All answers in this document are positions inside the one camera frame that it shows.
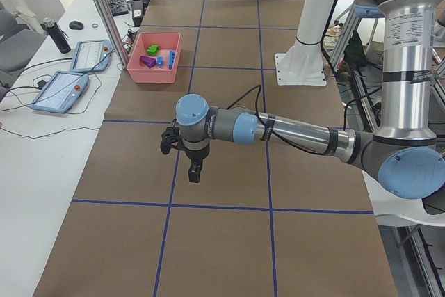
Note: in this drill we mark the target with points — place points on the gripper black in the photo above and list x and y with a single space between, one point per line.
195 154

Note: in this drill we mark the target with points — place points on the purple block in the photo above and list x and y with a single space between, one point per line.
148 61

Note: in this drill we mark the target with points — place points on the long blue block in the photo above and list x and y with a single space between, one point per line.
171 59

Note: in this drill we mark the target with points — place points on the green block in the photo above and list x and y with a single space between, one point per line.
152 50

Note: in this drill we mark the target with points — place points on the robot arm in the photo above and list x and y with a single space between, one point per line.
400 154

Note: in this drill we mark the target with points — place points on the pink plastic box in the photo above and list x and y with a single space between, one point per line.
166 42

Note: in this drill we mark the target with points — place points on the far teach pendant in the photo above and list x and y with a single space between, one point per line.
91 56

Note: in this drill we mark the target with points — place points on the teach pendant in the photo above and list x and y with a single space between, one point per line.
91 56
60 92

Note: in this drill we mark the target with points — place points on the near teach pendant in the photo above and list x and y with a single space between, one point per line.
60 92

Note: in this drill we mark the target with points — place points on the black keyboard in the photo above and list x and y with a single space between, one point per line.
117 7

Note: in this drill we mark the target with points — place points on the black computer mouse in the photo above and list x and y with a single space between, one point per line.
76 25

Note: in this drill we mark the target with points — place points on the black water bottle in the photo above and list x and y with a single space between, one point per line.
56 34

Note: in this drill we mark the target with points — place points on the white chair seat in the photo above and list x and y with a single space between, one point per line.
393 211

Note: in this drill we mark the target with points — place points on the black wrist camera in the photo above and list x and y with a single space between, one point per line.
169 140

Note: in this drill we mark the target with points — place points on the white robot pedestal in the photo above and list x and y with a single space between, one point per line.
302 64

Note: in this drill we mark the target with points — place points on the aluminium frame post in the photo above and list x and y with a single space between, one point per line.
112 30

